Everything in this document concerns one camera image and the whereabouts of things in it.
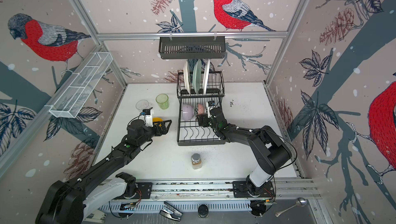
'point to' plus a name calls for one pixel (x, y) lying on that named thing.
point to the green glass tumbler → (163, 100)
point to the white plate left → (186, 77)
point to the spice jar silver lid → (196, 161)
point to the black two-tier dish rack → (189, 133)
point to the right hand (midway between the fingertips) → (202, 116)
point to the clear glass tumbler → (141, 105)
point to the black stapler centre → (170, 211)
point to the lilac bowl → (187, 111)
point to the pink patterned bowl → (200, 109)
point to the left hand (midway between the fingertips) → (165, 121)
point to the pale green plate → (197, 76)
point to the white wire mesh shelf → (73, 97)
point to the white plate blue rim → (207, 76)
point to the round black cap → (203, 210)
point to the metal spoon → (300, 202)
